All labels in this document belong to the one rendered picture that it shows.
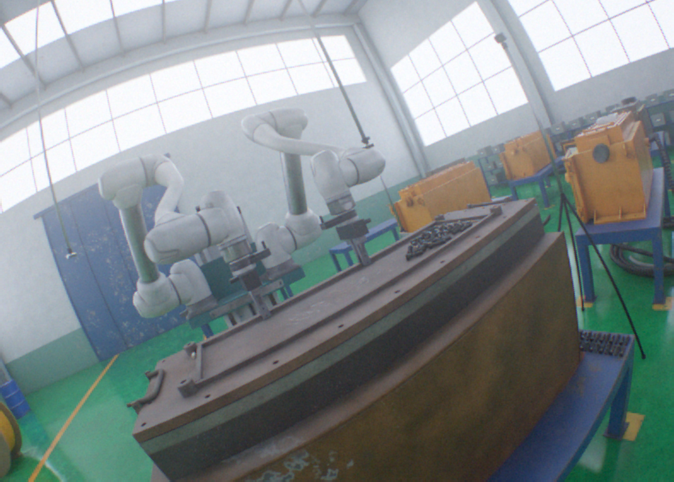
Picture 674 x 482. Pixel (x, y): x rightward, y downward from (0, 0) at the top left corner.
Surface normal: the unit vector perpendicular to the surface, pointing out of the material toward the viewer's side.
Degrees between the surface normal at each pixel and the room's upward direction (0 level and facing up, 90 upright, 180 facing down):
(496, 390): 90
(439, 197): 90
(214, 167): 90
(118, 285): 90
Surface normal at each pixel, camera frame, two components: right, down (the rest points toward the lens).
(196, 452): 0.40, -0.07
